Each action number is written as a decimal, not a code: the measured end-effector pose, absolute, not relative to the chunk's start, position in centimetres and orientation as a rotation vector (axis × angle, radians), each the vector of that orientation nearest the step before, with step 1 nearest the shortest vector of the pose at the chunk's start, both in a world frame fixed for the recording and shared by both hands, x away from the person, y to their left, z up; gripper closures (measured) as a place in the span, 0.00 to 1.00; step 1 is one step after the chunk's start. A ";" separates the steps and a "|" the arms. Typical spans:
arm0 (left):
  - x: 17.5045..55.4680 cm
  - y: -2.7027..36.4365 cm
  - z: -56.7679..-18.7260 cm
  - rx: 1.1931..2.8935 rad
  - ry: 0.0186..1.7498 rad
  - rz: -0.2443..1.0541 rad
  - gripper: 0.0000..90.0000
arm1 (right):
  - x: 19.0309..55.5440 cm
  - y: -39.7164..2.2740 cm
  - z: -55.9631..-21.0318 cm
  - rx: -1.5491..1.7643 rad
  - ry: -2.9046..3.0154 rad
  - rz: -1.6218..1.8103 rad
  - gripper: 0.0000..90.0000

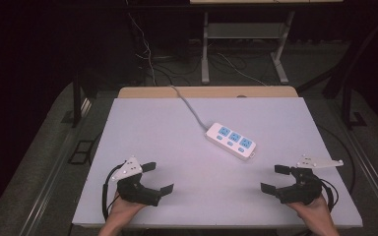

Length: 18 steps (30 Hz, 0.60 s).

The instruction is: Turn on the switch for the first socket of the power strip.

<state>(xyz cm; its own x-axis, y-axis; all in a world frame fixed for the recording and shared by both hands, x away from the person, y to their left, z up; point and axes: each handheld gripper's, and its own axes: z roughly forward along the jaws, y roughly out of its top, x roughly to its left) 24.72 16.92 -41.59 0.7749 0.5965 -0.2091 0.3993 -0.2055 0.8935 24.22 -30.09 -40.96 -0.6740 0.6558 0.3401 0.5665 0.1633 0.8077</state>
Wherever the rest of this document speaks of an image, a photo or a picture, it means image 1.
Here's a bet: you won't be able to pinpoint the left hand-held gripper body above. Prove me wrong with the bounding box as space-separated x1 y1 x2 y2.
111 155 162 207

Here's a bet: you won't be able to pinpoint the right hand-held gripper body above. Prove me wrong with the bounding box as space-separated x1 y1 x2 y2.
274 154 345 207

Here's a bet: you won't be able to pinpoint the person's left hand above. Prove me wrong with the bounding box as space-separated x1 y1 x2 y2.
105 192 146 228

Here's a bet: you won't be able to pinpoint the person's right hand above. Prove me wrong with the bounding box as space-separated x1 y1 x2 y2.
286 195 335 229

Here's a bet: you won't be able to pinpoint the white power strip blue sockets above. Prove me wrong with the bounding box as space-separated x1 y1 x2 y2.
204 122 257 162

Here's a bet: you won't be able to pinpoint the black metal stand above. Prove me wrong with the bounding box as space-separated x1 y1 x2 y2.
340 19 369 131

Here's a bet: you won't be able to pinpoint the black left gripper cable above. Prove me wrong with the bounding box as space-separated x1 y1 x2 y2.
100 163 126 221

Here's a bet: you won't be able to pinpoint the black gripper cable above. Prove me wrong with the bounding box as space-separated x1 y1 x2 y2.
319 178 340 212
100 163 126 221

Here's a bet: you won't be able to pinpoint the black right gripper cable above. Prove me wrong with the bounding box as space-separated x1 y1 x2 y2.
319 178 340 212

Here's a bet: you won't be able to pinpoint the black floor cable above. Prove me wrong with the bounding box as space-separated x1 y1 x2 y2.
317 125 357 195

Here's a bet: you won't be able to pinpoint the black floor bracket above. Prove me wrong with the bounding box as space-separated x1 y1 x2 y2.
67 140 95 165

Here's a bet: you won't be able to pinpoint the grey power strip cable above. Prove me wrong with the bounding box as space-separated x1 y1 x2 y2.
169 85 212 131

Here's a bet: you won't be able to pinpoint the metal floor rail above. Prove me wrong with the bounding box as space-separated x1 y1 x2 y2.
19 97 93 236
340 126 378 227

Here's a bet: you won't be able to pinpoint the white floor cable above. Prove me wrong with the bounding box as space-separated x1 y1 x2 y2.
127 12 158 87
216 52 268 88

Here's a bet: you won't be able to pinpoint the grey metal desk frame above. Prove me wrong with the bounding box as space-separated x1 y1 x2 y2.
200 11 295 86

